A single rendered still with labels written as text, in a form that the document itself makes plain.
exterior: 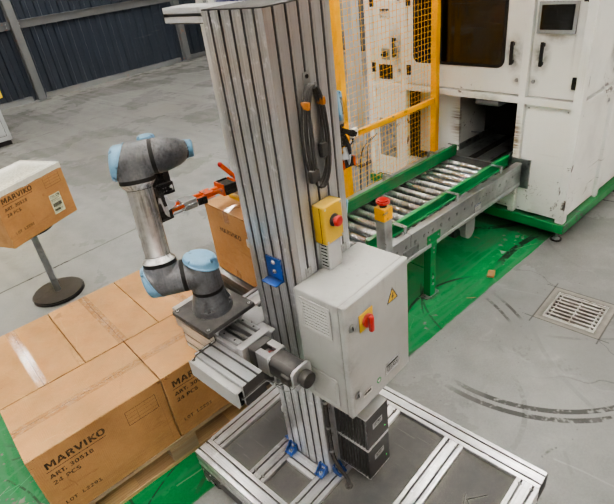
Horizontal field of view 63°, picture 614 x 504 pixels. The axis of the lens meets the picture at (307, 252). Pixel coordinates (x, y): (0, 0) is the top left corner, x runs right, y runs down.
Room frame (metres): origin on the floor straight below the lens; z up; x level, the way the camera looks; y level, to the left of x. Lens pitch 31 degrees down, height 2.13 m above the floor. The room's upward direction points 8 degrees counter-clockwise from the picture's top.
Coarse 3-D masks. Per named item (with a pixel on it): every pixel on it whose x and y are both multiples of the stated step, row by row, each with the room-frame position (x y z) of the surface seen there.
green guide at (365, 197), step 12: (432, 156) 3.68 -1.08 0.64; (444, 156) 3.76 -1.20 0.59; (408, 168) 3.51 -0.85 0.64; (420, 168) 3.57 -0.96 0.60; (396, 180) 3.39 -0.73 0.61; (408, 180) 3.48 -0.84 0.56; (372, 192) 3.22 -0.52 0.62; (384, 192) 3.30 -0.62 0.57; (348, 204) 3.07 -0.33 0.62; (360, 204) 3.14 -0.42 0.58
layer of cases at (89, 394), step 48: (144, 288) 2.49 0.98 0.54; (48, 336) 2.15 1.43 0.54; (96, 336) 2.09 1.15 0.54; (144, 336) 2.03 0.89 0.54; (0, 384) 1.82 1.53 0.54; (48, 384) 1.77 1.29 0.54; (96, 384) 1.73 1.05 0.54; (144, 384) 1.68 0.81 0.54; (192, 384) 1.79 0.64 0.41; (48, 432) 1.48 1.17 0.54; (96, 432) 1.50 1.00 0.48; (144, 432) 1.61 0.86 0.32; (48, 480) 1.36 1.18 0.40; (96, 480) 1.45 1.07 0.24
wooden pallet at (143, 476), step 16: (224, 416) 1.91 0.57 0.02; (192, 432) 1.74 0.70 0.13; (208, 432) 1.81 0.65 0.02; (176, 448) 1.68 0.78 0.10; (192, 448) 1.72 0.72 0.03; (144, 464) 1.57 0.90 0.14; (160, 464) 1.66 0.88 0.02; (176, 464) 1.66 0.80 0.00; (128, 480) 1.59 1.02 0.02; (144, 480) 1.58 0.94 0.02; (112, 496) 1.51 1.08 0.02; (128, 496) 1.50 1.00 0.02
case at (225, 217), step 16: (208, 208) 2.38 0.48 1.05; (224, 208) 2.29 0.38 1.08; (240, 208) 2.27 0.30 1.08; (224, 224) 2.28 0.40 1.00; (240, 224) 2.15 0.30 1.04; (224, 240) 2.30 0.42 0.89; (240, 240) 2.18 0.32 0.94; (224, 256) 2.33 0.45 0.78; (240, 256) 2.20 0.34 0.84; (240, 272) 2.23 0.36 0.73
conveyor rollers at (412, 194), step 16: (448, 160) 3.78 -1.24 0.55; (416, 176) 3.58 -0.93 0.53; (432, 176) 3.57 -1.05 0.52; (448, 176) 3.47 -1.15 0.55; (464, 176) 3.45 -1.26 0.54; (400, 192) 3.37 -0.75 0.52; (416, 192) 3.27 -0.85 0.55; (432, 192) 3.25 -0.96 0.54; (368, 208) 3.14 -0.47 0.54; (400, 208) 3.05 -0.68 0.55; (416, 208) 3.04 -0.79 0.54; (352, 224) 2.92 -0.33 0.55; (368, 224) 2.91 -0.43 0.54; (416, 224) 2.82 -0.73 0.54
